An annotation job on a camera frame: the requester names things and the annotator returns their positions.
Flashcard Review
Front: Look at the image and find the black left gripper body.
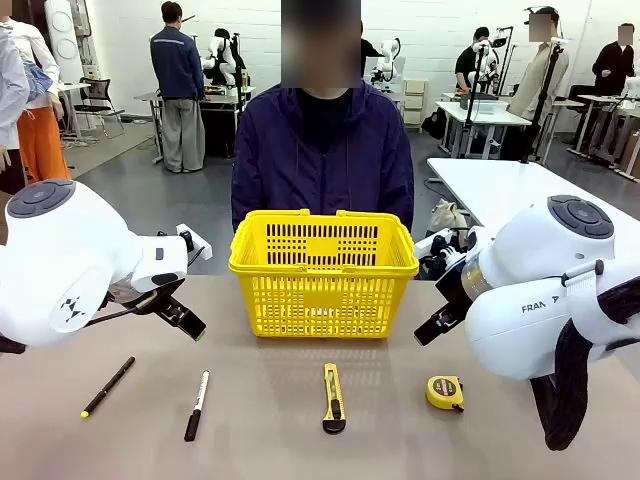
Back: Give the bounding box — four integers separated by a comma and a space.
107, 273, 187, 317

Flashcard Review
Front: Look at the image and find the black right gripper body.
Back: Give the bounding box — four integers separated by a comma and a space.
433, 255, 476, 317

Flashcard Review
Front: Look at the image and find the yellow tape measure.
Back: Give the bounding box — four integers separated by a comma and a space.
425, 374, 466, 413

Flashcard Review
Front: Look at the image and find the white marker black cap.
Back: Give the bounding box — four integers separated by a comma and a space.
183, 369, 211, 443

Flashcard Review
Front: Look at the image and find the black highlighter yellow tip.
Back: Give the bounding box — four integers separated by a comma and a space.
80, 355, 137, 419

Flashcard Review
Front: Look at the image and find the yellow plastic shopping basket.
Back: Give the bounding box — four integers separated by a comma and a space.
228, 208, 420, 340

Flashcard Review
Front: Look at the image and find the person in purple jacket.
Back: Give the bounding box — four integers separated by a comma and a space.
230, 0, 416, 235

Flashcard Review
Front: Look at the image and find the person in black t-shirt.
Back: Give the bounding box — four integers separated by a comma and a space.
453, 27, 497, 96

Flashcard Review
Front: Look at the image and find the person in blue jacket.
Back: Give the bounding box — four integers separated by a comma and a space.
149, 1, 207, 175

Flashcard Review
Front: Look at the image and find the person in beige jacket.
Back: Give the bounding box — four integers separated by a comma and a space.
507, 6, 571, 121

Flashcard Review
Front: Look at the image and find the person in black sweater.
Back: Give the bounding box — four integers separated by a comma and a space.
569, 22, 637, 106

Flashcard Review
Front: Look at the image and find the beige cloth bag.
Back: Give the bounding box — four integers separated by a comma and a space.
428, 198, 471, 235

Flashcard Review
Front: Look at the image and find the large white table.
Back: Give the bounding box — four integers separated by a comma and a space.
427, 157, 640, 241

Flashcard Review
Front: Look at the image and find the yellow black utility knife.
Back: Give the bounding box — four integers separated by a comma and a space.
321, 362, 347, 434

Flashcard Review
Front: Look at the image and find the white background table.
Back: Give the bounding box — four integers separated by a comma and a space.
434, 98, 532, 160

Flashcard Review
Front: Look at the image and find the mannequin with orange pants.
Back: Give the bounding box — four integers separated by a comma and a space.
0, 14, 73, 185

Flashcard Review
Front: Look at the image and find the white drawer cabinet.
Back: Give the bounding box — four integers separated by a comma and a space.
402, 78, 430, 133

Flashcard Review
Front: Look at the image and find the black tripod stand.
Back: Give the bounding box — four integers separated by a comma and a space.
521, 40, 564, 165
463, 42, 490, 129

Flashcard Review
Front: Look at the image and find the dark background work table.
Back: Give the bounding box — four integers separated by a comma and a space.
133, 85, 257, 165

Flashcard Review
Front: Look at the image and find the black office chair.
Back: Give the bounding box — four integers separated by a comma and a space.
78, 77, 126, 140

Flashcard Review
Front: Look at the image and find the white desk with metal legs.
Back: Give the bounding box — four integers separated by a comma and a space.
564, 92, 640, 179

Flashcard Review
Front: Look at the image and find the mannequin with light blue shirt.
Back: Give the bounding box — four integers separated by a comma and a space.
0, 24, 32, 196

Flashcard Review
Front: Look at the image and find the white standing air conditioner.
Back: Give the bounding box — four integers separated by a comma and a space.
43, 0, 92, 84

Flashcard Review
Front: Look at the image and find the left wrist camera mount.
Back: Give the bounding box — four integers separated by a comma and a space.
175, 223, 214, 261

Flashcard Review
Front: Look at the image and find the left arm black cable sleeve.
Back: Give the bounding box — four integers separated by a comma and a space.
0, 333, 27, 356

